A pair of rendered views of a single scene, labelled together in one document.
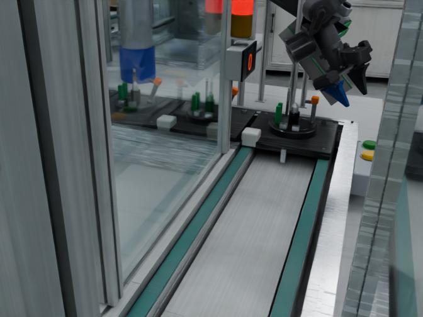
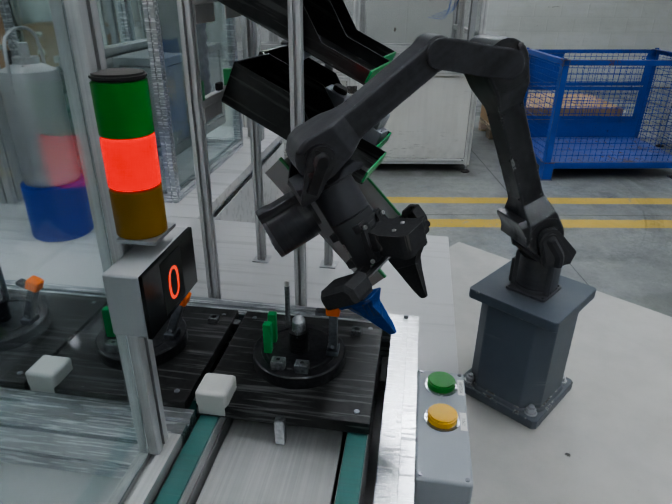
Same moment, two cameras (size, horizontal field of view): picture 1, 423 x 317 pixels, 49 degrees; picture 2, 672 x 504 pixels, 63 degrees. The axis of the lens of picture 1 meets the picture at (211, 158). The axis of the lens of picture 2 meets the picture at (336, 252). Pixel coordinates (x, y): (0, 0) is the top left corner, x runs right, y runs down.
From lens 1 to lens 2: 0.57 m
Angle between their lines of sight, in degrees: 9
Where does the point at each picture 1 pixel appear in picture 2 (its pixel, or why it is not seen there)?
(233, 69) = (127, 314)
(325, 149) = (358, 412)
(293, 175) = (300, 476)
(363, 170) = (434, 464)
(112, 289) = not seen: outside the picture
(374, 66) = (430, 151)
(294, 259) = not seen: outside the picture
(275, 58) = not seen: hidden behind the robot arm
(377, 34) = (430, 111)
